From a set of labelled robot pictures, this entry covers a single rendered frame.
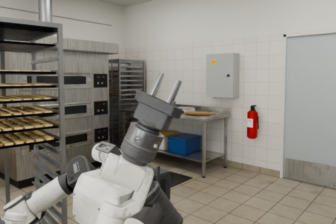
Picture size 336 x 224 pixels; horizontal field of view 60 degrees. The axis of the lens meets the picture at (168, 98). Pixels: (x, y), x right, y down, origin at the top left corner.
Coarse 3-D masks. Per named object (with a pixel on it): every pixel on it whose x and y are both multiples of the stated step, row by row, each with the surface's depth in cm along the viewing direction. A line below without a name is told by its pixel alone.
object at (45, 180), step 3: (33, 171) 244; (36, 171) 241; (39, 171) 235; (36, 174) 236; (39, 174) 235; (42, 174) 229; (39, 177) 229; (42, 177) 229; (45, 177) 223; (42, 180) 222; (45, 180) 222; (48, 180) 218; (45, 183) 216
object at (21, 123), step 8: (0, 120) 216; (8, 120) 215; (16, 120) 213; (24, 120) 213; (32, 120) 219; (40, 120) 213; (0, 128) 186; (8, 128) 179; (16, 128) 181; (24, 128) 190
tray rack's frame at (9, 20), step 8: (0, 16) 169; (0, 24) 194; (8, 24) 194; (16, 24) 194; (24, 24) 179; (32, 24) 180; (40, 24) 183; (48, 24) 186; (56, 24) 189; (0, 56) 225; (32, 56) 238; (0, 64) 225; (32, 64) 238; (32, 80) 239; (32, 88) 240; (8, 168) 233; (8, 176) 233; (8, 184) 233; (8, 192) 234; (8, 200) 234
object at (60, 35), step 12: (60, 24) 191; (60, 36) 192; (60, 48) 192; (60, 60) 192; (60, 72) 193; (60, 84) 193; (60, 96) 194; (60, 108) 194; (60, 120) 194; (60, 132) 195; (60, 144) 196; (60, 156) 197; (60, 168) 198
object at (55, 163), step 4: (36, 148) 238; (36, 152) 236; (40, 152) 230; (40, 156) 224; (44, 156) 223; (48, 156) 216; (48, 160) 213; (52, 160) 209; (56, 160) 203; (52, 164) 203; (56, 164) 203; (60, 164) 197
